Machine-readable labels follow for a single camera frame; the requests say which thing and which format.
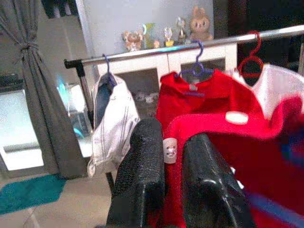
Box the teal floor mat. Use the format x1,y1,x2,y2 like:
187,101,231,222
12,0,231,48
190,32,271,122
0,173,67,215

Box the small crystal trophy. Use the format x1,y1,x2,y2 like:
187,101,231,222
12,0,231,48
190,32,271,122
163,28,175,47

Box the red plastic hanger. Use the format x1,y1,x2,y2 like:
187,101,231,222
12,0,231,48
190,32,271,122
237,30,265,79

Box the brown plush bunny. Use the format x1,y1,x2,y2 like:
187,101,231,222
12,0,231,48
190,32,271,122
188,6,214,41

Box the white garment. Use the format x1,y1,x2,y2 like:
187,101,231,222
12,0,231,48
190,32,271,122
231,63,304,122

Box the red garment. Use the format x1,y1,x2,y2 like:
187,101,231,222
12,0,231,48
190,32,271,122
155,68,262,134
163,95,304,228

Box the white container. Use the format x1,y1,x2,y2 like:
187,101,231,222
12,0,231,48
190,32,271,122
67,84,86,113

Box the grey basket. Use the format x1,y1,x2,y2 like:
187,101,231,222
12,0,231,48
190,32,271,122
71,111,94,143

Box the brown bear figurine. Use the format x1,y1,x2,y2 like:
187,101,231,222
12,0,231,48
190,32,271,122
122,30,143,52

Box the white striped shirt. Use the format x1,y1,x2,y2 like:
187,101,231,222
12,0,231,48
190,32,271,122
87,73,141,178

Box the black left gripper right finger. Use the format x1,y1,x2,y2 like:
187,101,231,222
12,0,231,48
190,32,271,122
181,133,250,228

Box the metal clothes rack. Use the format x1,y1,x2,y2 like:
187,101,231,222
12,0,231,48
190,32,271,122
63,23,304,190

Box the green cup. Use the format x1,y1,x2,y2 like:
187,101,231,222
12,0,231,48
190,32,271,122
142,22,156,49

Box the grey curtain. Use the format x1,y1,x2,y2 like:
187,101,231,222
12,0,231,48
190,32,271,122
0,0,86,179

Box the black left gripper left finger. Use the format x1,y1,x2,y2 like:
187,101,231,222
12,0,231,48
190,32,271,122
106,117,166,228

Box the grey curtain tie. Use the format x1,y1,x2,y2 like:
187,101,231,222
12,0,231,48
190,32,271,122
19,42,40,52

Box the tall crystal trophy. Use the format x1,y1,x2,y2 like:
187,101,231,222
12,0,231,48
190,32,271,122
175,17,187,45

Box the blue plastic hanger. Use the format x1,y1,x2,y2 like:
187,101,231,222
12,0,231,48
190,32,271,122
102,53,118,87
174,39,215,83
246,132,304,228

